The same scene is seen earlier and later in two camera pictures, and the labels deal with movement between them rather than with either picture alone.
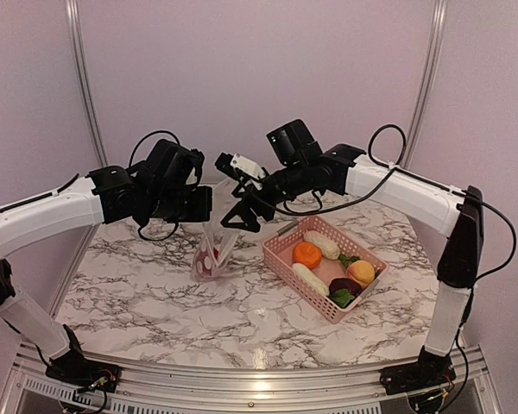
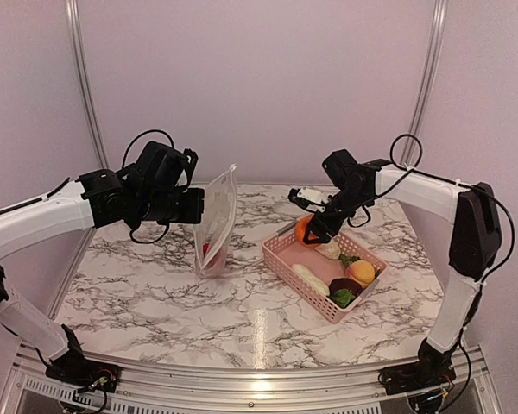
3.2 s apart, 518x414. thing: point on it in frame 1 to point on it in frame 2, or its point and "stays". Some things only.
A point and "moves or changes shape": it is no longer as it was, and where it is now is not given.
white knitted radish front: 311,278 stays
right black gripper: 250,197 to 332,228
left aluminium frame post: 75,27 stays
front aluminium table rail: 33,389 stays
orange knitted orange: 306,254 to 300,228
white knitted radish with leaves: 329,247 stays
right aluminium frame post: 427,78 stays
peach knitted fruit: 363,272 stays
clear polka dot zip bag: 212,253 moves or changes shape
